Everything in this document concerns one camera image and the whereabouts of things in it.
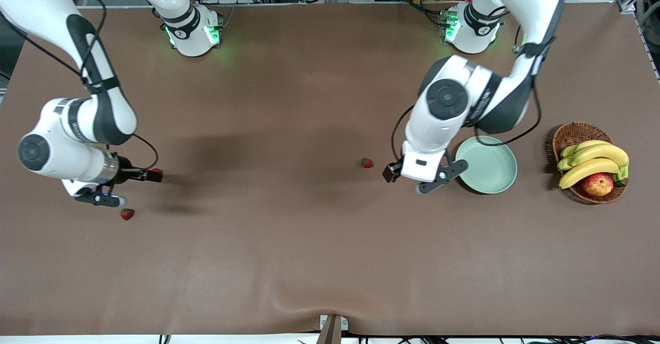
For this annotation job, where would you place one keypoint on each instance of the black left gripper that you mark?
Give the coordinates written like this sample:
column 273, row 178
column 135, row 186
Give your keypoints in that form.
column 393, row 171

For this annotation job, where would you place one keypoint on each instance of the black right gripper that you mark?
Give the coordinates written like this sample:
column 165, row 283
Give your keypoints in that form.
column 125, row 173

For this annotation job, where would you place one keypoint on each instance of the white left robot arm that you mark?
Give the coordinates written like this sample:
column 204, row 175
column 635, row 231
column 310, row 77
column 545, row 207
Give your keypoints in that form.
column 526, row 3

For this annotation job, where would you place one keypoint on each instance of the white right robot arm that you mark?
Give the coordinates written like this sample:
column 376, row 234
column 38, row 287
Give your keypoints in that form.
column 51, row 148

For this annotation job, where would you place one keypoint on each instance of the light green round plate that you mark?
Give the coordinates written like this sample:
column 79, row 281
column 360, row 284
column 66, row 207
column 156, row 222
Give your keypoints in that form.
column 490, row 168

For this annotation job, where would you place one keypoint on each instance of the brown table mat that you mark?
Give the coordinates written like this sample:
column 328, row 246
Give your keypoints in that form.
column 330, row 261

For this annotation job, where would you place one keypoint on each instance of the yellow banana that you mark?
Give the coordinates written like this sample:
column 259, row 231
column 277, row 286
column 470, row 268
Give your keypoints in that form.
column 608, row 153
column 568, row 151
column 588, row 168

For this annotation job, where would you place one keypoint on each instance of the brown wicker basket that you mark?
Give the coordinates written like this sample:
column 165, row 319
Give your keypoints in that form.
column 575, row 133

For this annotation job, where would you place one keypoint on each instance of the red yellow apple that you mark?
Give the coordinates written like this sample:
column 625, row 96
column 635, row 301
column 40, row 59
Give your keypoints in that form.
column 597, row 184

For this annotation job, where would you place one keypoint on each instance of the metal bracket with bar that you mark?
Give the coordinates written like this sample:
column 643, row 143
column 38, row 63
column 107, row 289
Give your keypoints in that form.
column 331, row 331

